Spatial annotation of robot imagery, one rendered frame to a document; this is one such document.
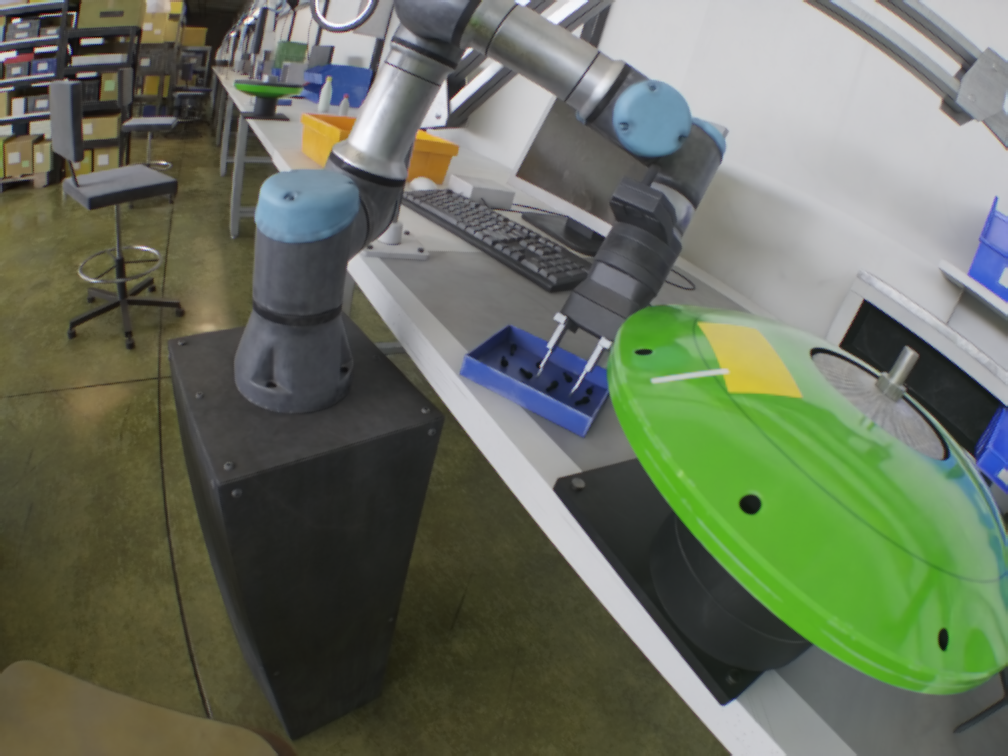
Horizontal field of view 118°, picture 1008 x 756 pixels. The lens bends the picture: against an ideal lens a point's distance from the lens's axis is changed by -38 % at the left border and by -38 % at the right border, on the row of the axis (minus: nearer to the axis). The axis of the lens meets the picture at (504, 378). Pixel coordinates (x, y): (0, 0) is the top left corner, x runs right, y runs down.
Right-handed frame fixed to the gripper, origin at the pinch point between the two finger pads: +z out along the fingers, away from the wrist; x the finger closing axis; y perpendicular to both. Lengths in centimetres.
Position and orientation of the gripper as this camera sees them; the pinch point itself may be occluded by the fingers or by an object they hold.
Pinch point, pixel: (553, 386)
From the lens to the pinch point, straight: 47.6
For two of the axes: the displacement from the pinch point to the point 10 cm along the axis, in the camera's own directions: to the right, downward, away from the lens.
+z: -5.0, 8.6, 1.0
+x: -7.8, -5.0, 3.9
